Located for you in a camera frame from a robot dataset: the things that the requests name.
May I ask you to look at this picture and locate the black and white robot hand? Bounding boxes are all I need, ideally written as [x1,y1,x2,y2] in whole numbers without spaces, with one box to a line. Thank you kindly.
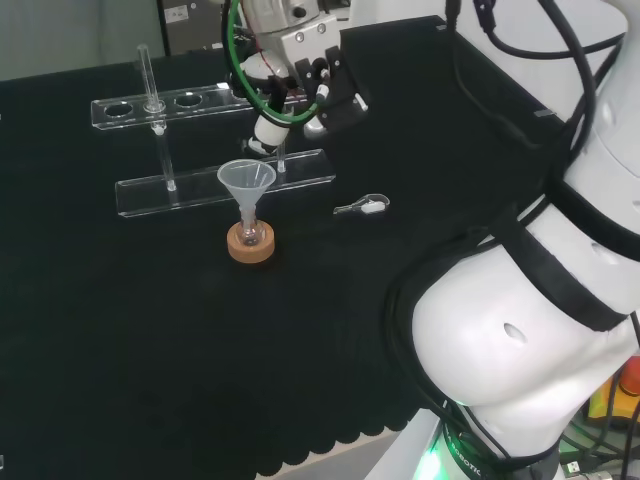
[238,44,372,155]

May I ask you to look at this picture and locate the translucent plastic funnel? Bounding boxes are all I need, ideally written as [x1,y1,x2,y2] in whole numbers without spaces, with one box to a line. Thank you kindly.
[216,159,277,212]

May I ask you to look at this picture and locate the clear acrylic funnel stand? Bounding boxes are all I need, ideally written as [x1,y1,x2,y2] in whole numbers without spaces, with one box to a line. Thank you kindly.
[89,43,337,220]

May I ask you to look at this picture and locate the small round-bottom glass flask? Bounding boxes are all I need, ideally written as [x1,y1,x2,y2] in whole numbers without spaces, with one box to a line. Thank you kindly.
[234,207,264,247]

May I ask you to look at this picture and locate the dark metal cabinet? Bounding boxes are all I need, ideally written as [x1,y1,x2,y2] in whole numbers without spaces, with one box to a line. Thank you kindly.
[157,0,229,57]

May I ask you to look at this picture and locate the black bench cloth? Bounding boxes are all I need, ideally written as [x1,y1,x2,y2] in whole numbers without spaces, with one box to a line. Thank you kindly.
[0,14,571,480]

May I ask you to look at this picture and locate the yellow stop button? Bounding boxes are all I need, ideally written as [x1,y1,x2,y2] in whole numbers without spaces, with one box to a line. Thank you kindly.
[587,349,640,426]

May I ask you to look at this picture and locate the black cable with plug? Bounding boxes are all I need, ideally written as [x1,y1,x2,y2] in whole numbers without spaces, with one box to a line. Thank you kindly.
[443,0,551,149]

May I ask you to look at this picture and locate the green cable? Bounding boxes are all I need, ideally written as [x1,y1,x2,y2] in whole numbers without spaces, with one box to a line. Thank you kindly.
[221,0,327,127]

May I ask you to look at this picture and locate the cork ring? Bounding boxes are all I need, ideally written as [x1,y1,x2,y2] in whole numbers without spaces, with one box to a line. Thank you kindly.
[226,222,277,264]

